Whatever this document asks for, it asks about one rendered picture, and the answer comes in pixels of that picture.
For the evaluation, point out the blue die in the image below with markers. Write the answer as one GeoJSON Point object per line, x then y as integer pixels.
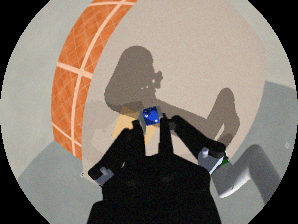
{"type": "Point", "coordinates": [151, 116]}

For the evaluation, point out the tan square mat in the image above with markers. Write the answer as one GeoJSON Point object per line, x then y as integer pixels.
{"type": "Point", "coordinates": [124, 120]}

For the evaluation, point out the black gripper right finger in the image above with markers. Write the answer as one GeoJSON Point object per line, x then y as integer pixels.
{"type": "Point", "coordinates": [208, 152]}

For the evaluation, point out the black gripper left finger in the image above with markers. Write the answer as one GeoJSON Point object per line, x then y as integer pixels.
{"type": "Point", "coordinates": [113, 160]}

